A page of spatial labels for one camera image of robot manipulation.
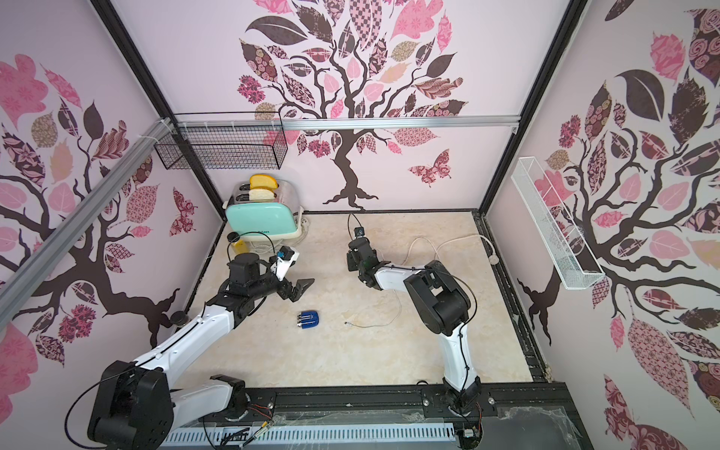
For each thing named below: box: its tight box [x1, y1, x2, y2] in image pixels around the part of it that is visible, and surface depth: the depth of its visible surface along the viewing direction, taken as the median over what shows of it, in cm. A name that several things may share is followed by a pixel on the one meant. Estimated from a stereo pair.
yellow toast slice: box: [249, 174, 279, 190], surface depth 106 cm
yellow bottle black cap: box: [226, 230, 250, 255], surface depth 103 cm
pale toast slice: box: [248, 188, 275, 201], surface depth 103 cm
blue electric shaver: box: [296, 310, 320, 330], surface depth 89 cm
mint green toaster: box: [222, 180, 305, 241], surface depth 105 cm
